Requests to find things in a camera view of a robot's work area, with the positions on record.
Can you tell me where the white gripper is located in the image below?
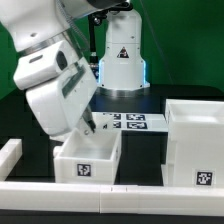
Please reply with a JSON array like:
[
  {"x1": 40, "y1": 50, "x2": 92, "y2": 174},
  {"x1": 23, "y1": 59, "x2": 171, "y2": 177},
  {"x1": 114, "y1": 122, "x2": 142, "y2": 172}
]
[{"x1": 26, "y1": 57, "x2": 97, "y2": 136}]

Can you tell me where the white drawer box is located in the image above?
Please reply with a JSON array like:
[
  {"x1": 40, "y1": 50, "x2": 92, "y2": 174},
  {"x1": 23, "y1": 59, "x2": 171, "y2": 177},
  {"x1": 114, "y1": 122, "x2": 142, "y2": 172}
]
[
  {"x1": 54, "y1": 129, "x2": 121, "y2": 184},
  {"x1": 49, "y1": 111, "x2": 115, "y2": 143}
]

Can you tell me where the white front drawer box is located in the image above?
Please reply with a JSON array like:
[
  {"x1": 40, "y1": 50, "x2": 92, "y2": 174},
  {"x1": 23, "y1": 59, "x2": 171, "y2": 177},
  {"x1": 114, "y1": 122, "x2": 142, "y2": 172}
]
[{"x1": 54, "y1": 129, "x2": 121, "y2": 184}]

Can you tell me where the white drawer cabinet shell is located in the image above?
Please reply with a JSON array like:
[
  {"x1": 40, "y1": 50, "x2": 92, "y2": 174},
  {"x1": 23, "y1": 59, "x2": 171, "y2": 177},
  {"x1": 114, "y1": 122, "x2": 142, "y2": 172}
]
[{"x1": 161, "y1": 99, "x2": 224, "y2": 188}]

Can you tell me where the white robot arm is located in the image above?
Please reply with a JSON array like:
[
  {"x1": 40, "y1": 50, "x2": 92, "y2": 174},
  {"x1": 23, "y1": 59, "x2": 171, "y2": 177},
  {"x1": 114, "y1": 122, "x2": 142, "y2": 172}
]
[{"x1": 0, "y1": 0, "x2": 149, "y2": 136}]

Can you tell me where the white fiducial marker sheet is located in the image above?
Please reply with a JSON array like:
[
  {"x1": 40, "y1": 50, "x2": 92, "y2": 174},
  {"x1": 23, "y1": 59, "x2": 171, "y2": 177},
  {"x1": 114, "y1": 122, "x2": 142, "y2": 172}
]
[{"x1": 103, "y1": 112, "x2": 168, "y2": 132}]

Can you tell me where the white left fence block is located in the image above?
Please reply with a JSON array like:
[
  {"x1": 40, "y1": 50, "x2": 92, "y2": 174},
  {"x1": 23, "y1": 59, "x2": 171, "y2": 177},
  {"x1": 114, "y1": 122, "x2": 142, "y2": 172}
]
[{"x1": 0, "y1": 139, "x2": 22, "y2": 182}]

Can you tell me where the white front fence rail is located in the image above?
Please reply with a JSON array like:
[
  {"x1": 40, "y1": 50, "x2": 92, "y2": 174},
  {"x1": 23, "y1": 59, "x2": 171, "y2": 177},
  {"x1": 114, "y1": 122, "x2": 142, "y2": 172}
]
[{"x1": 0, "y1": 182, "x2": 224, "y2": 217}]

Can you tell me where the black camera stand pole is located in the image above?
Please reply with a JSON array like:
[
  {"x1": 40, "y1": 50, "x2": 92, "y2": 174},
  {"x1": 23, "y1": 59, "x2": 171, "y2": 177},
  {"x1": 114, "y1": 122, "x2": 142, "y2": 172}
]
[{"x1": 87, "y1": 6, "x2": 133, "y2": 72}]

